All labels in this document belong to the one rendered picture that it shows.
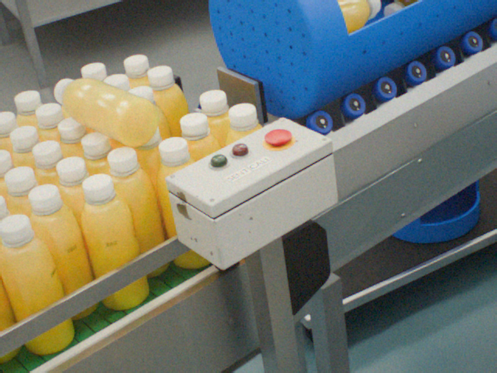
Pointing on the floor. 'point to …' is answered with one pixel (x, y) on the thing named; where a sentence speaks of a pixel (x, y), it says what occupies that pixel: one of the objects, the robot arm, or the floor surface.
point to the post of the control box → (272, 308)
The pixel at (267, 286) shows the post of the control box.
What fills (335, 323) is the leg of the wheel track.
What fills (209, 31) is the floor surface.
